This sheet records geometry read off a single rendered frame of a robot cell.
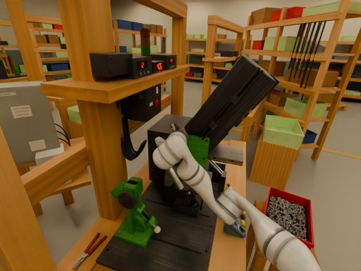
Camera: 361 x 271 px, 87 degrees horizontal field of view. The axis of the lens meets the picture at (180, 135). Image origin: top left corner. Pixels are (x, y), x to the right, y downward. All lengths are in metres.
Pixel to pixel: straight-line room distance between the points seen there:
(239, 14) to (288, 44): 6.32
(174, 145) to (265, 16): 4.29
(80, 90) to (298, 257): 0.71
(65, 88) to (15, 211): 0.35
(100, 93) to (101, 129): 0.21
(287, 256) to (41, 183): 0.73
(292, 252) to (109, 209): 0.75
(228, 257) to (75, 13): 1.01
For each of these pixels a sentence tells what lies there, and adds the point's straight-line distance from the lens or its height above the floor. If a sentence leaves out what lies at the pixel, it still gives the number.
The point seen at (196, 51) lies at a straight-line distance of 10.06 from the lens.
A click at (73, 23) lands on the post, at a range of 0.75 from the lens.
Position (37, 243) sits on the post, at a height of 1.14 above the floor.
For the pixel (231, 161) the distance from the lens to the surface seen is 1.05.
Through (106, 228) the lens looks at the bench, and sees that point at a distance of 1.05.
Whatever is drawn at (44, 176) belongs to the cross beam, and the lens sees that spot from 0.77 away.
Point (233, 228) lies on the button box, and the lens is 0.96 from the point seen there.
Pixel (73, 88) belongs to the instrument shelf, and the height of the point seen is 1.53.
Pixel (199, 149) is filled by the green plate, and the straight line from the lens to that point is 0.93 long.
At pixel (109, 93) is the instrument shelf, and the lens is 0.59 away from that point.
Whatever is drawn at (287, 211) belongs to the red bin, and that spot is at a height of 0.87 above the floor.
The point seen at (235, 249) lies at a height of 0.90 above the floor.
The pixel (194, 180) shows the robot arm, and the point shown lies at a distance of 0.58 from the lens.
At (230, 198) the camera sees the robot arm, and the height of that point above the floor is 1.20.
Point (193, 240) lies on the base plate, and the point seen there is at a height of 0.90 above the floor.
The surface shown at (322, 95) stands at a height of 0.37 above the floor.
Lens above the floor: 1.66
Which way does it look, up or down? 25 degrees down
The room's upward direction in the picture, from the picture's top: 2 degrees clockwise
